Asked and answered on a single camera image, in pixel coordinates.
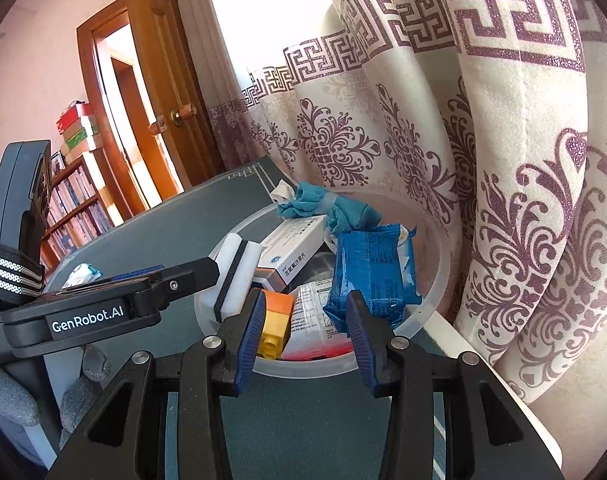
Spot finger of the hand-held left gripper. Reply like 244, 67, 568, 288
61, 270, 157, 293
148, 257, 220, 320

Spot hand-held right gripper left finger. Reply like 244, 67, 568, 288
46, 287, 269, 480

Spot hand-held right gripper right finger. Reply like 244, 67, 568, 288
344, 290, 567, 480

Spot orange yellow toy block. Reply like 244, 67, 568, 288
256, 290, 295, 360

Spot white sponge black stripe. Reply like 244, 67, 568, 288
211, 232, 264, 323

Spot clear plastic bowl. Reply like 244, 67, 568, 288
194, 187, 451, 380

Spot white red printed packet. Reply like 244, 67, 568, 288
282, 280, 357, 362

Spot blue plastic packet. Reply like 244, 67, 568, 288
322, 224, 421, 336

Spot blue white medicine box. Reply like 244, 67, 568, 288
256, 215, 334, 293

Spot blue knit pouch white straps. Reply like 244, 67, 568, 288
270, 180, 384, 236

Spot person's left hand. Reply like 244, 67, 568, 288
0, 344, 113, 453

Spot wooden bookshelf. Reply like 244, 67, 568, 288
38, 150, 117, 266

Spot rows of books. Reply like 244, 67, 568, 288
41, 160, 112, 261

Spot stack of coloured boxes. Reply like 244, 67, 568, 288
56, 101, 104, 153

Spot wooden door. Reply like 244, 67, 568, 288
122, 0, 224, 196

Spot cream patterned curtain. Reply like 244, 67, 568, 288
184, 0, 607, 406

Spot wooden door frame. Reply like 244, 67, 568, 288
76, 7, 152, 221

